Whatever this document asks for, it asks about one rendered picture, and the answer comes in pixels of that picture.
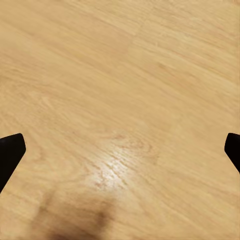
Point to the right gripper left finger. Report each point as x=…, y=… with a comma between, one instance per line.
x=12, y=150

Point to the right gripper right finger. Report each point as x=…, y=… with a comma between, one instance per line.
x=232, y=149

